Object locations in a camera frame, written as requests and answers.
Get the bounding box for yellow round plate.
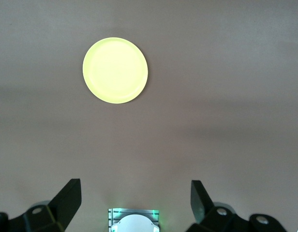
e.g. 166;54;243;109
82;37;149;105

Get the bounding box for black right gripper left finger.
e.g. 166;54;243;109
0;178;82;232

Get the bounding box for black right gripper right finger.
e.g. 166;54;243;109
185;180;291;232

